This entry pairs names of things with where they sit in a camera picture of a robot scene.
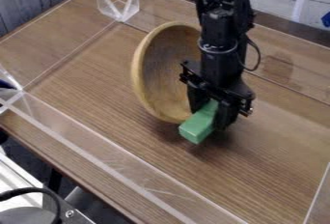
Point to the brown wooden bowl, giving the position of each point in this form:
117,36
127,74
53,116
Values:
170,44

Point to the white container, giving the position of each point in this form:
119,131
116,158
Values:
312,13

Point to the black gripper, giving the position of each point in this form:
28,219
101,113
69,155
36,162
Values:
214,79

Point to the clear acrylic front barrier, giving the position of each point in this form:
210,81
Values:
145,194

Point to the clear acrylic corner bracket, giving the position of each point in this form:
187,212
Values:
119,10

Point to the grey metal bracket with screw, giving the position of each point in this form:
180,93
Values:
75,206

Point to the green rectangular block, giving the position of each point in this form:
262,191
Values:
199,125

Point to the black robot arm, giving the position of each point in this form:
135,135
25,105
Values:
226,20

